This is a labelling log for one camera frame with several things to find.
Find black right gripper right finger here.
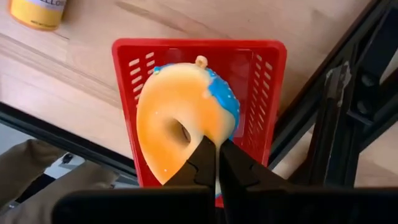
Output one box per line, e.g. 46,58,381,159
219,139,290,190

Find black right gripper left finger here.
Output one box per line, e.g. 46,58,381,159
164,136,217,188

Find blue frosted toy donut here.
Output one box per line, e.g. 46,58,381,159
136,55,241,186

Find yellow food colouring bottle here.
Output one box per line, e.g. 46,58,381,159
8,0,68,31

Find red plastic basket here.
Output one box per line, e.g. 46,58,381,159
111,38,287,208

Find person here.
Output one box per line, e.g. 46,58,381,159
0,139,119,224

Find black aluminium table frame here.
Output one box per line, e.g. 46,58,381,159
0,0,398,188

